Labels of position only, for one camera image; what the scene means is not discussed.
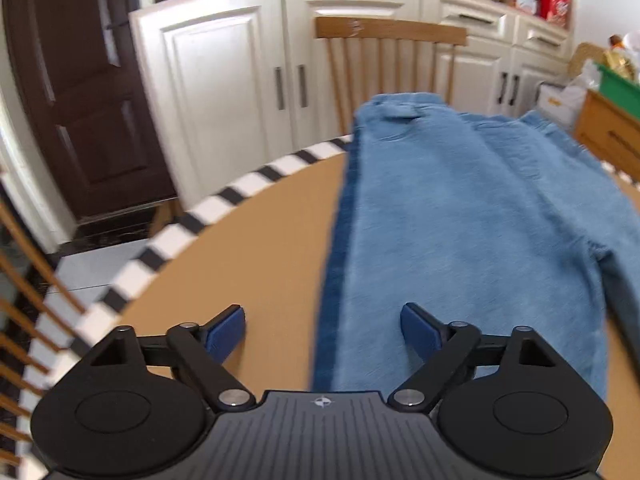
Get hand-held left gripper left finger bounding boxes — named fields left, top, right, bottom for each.
left=86, top=303, right=257, bottom=412

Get white plastic bag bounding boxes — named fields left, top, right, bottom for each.
left=536, top=66, right=602, bottom=131

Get white sideboard cabinet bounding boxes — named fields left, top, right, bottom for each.
left=129, top=0, right=577, bottom=211

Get wooden side dresser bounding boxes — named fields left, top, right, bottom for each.
left=572, top=89, right=640, bottom=183

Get green box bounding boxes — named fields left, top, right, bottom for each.
left=596, top=60, right=640, bottom=113

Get yellow packaged goods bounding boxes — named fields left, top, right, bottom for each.
left=606, top=32, right=640, bottom=82

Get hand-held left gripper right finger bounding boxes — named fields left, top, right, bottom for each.
left=389, top=302, right=560, bottom=414

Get blue denim jeans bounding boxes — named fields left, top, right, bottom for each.
left=312, top=92, right=640, bottom=401

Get wooden spindle-back chair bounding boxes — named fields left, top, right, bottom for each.
left=315, top=16, right=469, bottom=136
left=0, top=170, right=101, bottom=471

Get dark brown door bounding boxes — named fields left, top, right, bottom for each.
left=2, top=0, right=177, bottom=223

